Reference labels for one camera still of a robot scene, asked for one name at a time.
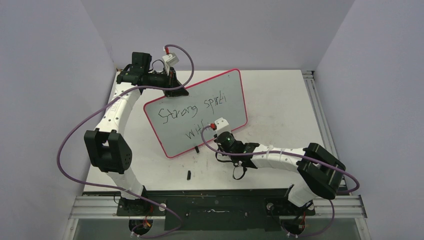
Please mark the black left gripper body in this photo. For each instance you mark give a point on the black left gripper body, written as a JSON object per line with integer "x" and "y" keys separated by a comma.
{"x": 162, "y": 80}

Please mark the pink framed whiteboard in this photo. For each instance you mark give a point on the pink framed whiteboard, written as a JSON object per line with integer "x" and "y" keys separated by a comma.
{"x": 177, "y": 121}

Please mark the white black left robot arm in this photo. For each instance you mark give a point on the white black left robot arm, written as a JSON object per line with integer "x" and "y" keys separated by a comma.
{"x": 106, "y": 146}

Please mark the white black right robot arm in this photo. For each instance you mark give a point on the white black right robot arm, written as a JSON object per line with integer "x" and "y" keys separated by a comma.
{"x": 319, "y": 169}

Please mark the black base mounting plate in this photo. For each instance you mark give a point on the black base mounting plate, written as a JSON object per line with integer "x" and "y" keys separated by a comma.
{"x": 218, "y": 210}

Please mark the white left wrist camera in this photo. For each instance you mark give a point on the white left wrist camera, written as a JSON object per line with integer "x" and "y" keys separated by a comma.
{"x": 170, "y": 59}

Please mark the aluminium rail right side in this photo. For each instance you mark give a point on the aluminium rail right side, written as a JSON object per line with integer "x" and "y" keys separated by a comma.
{"x": 325, "y": 132}

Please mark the aluminium rail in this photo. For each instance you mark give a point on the aluminium rail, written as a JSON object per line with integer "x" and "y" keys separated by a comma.
{"x": 325, "y": 132}
{"x": 104, "y": 207}

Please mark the aluminium front rail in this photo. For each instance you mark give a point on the aluminium front rail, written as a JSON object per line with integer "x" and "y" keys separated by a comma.
{"x": 104, "y": 207}

